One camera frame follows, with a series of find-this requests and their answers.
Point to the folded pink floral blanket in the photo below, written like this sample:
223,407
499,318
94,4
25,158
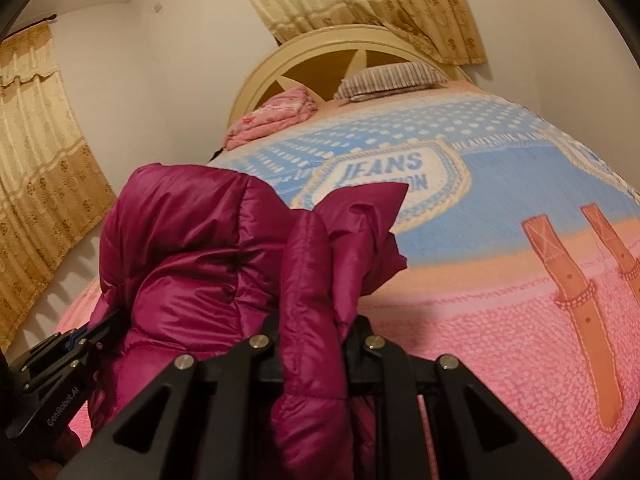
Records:
285,109

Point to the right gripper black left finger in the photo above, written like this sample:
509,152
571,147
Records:
196,420

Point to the beige curtain left window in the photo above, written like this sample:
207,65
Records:
53,192

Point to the blue and pink bedspread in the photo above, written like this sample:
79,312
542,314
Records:
522,250

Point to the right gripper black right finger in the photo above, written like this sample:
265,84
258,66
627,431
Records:
433,419

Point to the magenta quilted puffer jacket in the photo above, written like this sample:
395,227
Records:
200,257

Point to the striped pillow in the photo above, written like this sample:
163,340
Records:
385,80

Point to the cream wooden headboard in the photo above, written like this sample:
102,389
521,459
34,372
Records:
321,59

